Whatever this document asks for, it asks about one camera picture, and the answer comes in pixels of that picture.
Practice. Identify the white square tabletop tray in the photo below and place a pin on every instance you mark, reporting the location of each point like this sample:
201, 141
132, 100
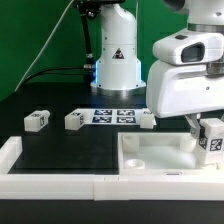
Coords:
159, 154

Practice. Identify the white U-shaped fence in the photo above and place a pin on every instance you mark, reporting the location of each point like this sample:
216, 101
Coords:
209, 186

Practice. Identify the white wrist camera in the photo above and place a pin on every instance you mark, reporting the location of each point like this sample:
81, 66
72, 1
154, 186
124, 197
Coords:
187, 47

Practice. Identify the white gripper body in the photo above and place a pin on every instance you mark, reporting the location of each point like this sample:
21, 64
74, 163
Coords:
182, 90

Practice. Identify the marker sheet with tags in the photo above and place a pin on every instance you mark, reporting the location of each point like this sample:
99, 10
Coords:
111, 116

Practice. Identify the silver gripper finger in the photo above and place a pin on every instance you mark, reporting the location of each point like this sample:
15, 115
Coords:
193, 121

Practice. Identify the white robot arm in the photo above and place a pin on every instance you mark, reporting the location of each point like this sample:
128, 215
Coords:
118, 70

